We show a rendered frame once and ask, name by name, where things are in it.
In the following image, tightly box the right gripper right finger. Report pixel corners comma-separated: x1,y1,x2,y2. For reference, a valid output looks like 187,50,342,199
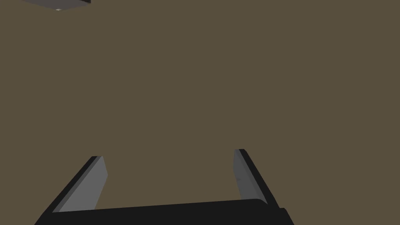
233,148,280,209

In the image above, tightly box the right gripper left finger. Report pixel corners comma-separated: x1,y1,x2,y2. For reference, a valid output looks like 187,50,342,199
50,155,109,213

